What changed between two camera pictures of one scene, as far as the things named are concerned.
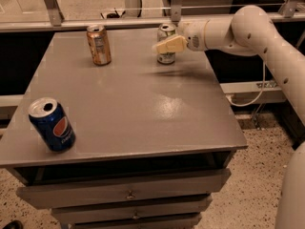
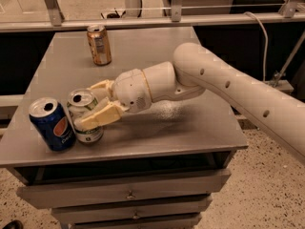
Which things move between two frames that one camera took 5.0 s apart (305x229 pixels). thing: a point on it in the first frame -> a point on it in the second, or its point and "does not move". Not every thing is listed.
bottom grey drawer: x=189 y=221 does not move
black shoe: x=13 y=224 does not move
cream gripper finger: x=176 y=44 -> x=106 y=113
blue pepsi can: x=50 y=119 does not move
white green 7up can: x=166 y=31 -> x=78 y=101
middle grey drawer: x=71 y=216 does not move
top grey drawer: x=125 y=191 does not move
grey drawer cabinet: x=152 y=141 does not move
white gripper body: x=194 y=35 -> x=131 y=89
